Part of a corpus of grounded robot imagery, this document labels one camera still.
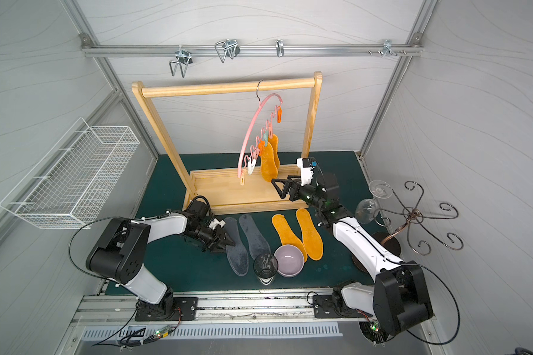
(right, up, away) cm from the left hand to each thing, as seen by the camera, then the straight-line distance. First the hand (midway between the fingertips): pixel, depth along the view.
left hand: (232, 247), depth 83 cm
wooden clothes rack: (-11, +21, +21) cm, 31 cm away
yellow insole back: (+14, +32, +7) cm, 36 cm away
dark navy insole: (+10, 0, +5) cm, 11 cm away
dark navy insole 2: (+2, -3, 0) cm, 4 cm away
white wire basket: (-48, +23, -18) cm, 57 cm away
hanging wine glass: (+49, +24, -17) cm, 57 cm away
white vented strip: (-7, -23, -13) cm, 27 cm away
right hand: (+19, +27, -7) cm, 34 cm away
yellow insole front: (+32, +1, +7) cm, 33 cm away
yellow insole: (+22, +3, +7) cm, 23 cm away
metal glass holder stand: (+56, +13, -25) cm, 62 cm away
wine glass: (+48, +16, -6) cm, 51 cm away
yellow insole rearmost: (+16, +41, +5) cm, 44 cm away
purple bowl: (+22, -5, +1) cm, 23 cm away
